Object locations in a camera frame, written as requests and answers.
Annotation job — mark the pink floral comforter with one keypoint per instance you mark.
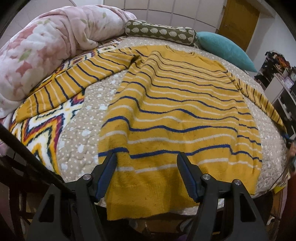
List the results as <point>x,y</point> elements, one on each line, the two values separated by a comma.
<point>43,44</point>

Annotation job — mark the geometric patterned fleece blanket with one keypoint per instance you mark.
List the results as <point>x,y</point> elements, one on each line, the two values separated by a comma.
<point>41,133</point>

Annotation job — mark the teal corduroy pillow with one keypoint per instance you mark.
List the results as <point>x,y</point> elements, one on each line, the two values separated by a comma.
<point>226,49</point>

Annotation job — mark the beige dotted quilt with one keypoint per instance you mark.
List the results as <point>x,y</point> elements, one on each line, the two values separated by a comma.
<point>78,142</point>

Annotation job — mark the pale wardrobe doors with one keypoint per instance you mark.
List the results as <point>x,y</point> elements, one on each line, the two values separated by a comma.
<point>201,15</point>

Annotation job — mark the yellow striped knit sweater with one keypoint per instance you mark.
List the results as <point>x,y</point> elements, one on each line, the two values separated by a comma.
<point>168,102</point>

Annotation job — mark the brown wooden door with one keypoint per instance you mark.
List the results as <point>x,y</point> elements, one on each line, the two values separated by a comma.
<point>239,22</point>

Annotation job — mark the olive hedgehog bolster pillow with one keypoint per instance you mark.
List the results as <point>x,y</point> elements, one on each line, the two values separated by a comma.
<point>141,28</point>

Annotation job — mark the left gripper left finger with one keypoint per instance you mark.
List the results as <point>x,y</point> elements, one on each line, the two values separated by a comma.
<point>70,213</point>

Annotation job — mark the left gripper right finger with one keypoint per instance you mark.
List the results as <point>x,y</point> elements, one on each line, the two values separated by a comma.
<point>226,210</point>

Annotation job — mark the cluttered white shelf unit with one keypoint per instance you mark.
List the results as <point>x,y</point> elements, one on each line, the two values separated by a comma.
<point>277,78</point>

